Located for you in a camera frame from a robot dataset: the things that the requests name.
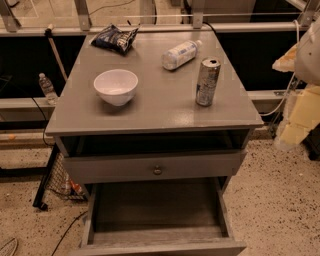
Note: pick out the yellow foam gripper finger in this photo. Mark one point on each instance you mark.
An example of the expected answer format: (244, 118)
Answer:
(286, 63)
(301, 115)

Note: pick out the silver redbull can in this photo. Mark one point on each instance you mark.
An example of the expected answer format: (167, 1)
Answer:
(207, 80)

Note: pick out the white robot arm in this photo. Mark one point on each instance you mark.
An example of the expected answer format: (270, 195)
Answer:
(307, 62)

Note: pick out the closed grey upper drawer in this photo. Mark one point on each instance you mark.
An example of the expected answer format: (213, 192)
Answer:
(103, 169)

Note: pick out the grey wooden drawer cabinet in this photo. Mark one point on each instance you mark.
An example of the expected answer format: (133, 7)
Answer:
(163, 117)

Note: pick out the round brass drawer knob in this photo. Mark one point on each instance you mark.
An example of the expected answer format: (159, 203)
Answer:
(157, 170)

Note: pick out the open grey wooden drawer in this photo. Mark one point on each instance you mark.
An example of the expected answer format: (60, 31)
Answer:
(184, 217)

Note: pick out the clear plastic bottle lying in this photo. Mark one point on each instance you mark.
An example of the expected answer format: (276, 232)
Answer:
(180, 54)

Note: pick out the white ceramic bowl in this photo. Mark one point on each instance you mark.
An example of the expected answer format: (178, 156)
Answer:
(116, 87)

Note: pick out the dark blue chip bag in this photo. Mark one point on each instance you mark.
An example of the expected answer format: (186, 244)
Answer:
(114, 39)

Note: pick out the small standing water bottle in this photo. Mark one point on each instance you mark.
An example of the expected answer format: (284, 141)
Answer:
(48, 89)

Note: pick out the wooden broom handle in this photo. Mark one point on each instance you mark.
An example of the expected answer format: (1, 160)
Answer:
(49, 35)

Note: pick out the wire mesh basket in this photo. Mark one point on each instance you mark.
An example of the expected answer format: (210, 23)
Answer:
(60, 183)

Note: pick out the black metal frame leg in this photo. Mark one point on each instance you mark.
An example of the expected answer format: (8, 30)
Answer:
(38, 200)

